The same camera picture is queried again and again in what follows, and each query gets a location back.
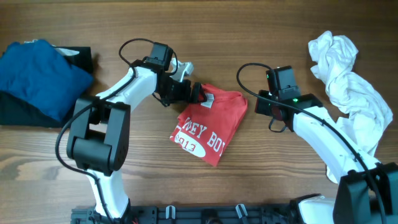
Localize red t-shirt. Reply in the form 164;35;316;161
170;84;248;167

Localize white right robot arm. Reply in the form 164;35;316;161
255;90;397;223

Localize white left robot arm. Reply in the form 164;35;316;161
67;58;202;223

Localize white crumpled shirt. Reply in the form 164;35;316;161
307;30;394;184

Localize white folded cloth under blue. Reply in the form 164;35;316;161
24;39;80;57

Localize blue folded shirt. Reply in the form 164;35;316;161
1;40;94;128

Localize black folded shirt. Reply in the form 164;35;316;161
0;46;93;128

